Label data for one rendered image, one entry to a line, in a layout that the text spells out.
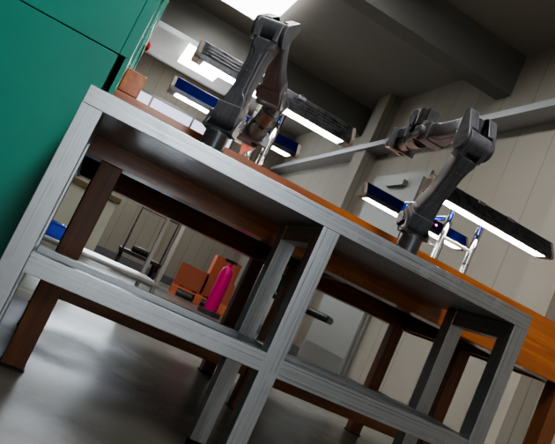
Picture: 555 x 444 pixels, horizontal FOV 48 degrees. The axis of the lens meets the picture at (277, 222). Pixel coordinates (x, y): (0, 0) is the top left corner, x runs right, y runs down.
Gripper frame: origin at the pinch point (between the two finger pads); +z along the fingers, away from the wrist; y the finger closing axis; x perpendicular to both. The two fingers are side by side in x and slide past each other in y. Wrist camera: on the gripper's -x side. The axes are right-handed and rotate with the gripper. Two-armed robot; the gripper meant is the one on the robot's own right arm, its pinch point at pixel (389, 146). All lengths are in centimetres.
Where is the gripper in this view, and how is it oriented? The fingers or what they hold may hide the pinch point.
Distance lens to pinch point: 214.5
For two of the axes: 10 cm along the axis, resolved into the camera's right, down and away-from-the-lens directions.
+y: -8.6, -4.3, -2.8
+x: -4.1, 9.0, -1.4
